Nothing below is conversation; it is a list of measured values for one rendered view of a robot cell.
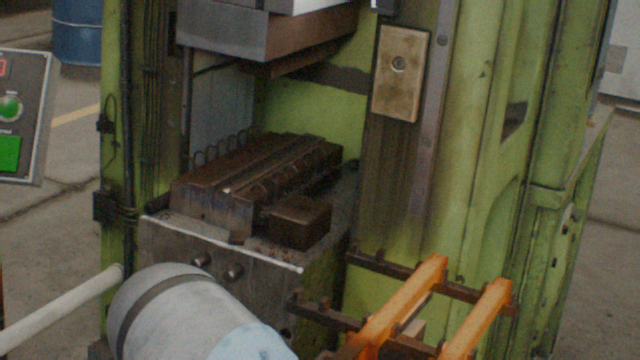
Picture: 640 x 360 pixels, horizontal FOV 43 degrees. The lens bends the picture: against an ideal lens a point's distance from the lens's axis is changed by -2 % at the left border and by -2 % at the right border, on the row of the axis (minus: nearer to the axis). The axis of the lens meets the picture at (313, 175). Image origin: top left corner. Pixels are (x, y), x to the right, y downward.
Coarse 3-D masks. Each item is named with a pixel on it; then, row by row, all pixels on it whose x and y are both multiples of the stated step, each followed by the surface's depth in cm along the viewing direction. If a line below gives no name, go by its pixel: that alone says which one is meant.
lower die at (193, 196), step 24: (264, 144) 193; (288, 144) 192; (312, 144) 193; (336, 144) 197; (216, 168) 177; (240, 168) 176; (288, 168) 180; (312, 168) 184; (192, 192) 168; (240, 192) 165; (288, 192) 176; (192, 216) 170; (216, 216) 167; (240, 216) 164
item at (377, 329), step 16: (432, 256) 144; (416, 272) 138; (432, 272) 138; (400, 288) 132; (416, 288) 133; (384, 304) 127; (400, 304) 127; (384, 320) 123; (400, 320) 126; (352, 336) 116; (368, 336) 118; (384, 336) 121; (336, 352) 112; (352, 352) 112; (368, 352) 116
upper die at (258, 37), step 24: (192, 0) 155; (192, 24) 156; (216, 24) 154; (240, 24) 152; (264, 24) 149; (288, 24) 156; (312, 24) 166; (336, 24) 176; (216, 48) 155; (240, 48) 153; (264, 48) 151; (288, 48) 159
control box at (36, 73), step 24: (0, 48) 171; (0, 72) 170; (24, 72) 171; (48, 72) 171; (0, 96) 170; (24, 96) 170; (48, 96) 173; (0, 120) 169; (24, 120) 169; (48, 120) 175; (24, 144) 169; (24, 168) 168
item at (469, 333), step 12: (492, 288) 135; (504, 288) 135; (480, 300) 131; (492, 300) 131; (504, 300) 136; (480, 312) 127; (492, 312) 128; (468, 324) 124; (480, 324) 124; (456, 336) 120; (468, 336) 121; (480, 336) 124; (444, 348) 117; (456, 348) 117; (468, 348) 118
